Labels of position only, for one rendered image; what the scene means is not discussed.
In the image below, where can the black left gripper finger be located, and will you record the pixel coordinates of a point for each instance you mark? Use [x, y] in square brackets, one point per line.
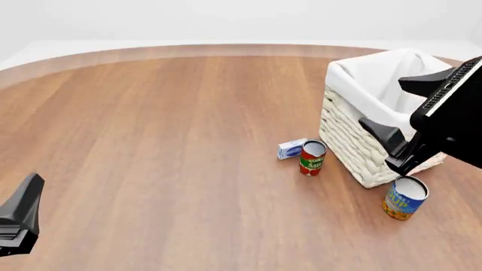
[27, 203]

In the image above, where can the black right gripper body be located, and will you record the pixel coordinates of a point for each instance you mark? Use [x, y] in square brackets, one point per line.
[438, 113]

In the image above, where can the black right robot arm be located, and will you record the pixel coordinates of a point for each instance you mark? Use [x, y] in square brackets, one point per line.
[468, 144]

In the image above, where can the red tomato sauce can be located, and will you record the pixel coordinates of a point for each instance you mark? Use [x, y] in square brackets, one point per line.
[312, 163]

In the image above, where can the white woven basket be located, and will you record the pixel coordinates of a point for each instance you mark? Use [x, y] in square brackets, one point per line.
[346, 141]

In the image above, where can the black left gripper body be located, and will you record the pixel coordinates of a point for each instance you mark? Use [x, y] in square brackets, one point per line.
[17, 241]

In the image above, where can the blue alphabet soup can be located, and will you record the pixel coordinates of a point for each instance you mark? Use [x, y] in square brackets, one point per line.
[403, 201]

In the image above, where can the blue white cream cheese box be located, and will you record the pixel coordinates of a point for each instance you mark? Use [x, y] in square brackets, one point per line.
[290, 149]

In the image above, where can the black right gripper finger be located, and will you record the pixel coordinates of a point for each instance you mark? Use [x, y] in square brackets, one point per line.
[388, 135]
[425, 83]

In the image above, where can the white cloth basket liner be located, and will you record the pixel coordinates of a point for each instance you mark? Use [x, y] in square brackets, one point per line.
[361, 82]

